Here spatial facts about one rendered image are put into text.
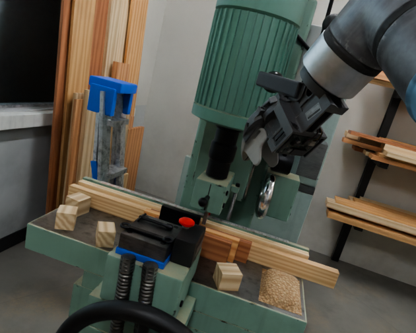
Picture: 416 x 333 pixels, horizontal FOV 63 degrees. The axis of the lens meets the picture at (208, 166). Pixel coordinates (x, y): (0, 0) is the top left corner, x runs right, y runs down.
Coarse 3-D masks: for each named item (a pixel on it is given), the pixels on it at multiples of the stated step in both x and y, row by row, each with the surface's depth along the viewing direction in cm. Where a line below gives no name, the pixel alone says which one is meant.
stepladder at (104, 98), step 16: (96, 80) 148; (112, 80) 150; (96, 96) 148; (112, 96) 146; (128, 96) 160; (96, 112) 149; (112, 112) 149; (128, 112) 163; (96, 128) 151; (96, 144) 152; (112, 144) 167; (96, 160) 154; (112, 160) 169; (96, 176) 155; (112, 176) 157
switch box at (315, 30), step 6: (312, 24) 91; (312, 30) 92; (318, 30) 91; (312, 36) 92; (318, 36) 92; (306, 42) 93; (312, 42) 92; (300, 60) 94; (300, 66) 94; (300, 78) 95
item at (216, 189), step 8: (200, 176) 75; (208, 176) 77; (232, 176) 82; (200, 184) 74; (208, 184) 73; (216, 184) 73; (224, 184) 74; (200, 192) 74; (208, 192) 74; (216, 192) 73; (224, 192) 73; (192, 200) 75; (208, 200) 74; (216, 200) 74; (224, 200) 76; (200, 208) 75; (208, 208) 75; (216, 208) 74
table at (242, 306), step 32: (32, 224) 72; (96, 224) 78; (64, 256) 71; (96, 256) 70; (96, 288) 62; (192, 288) 66; (256, 288) 69; (224, 320) 66; (256, 320) 65; (288, 320) 63
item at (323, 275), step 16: (96, 192) 86; (96, 208) 85; (112, 208) 84; (128, 208) 83; (144, 208) 83; (256, 256) 79; (272, 256) 78; (288, 256) 77; (288, 272) 78; (304, 272) 77; (320, 272) 76; (336, 272) 76
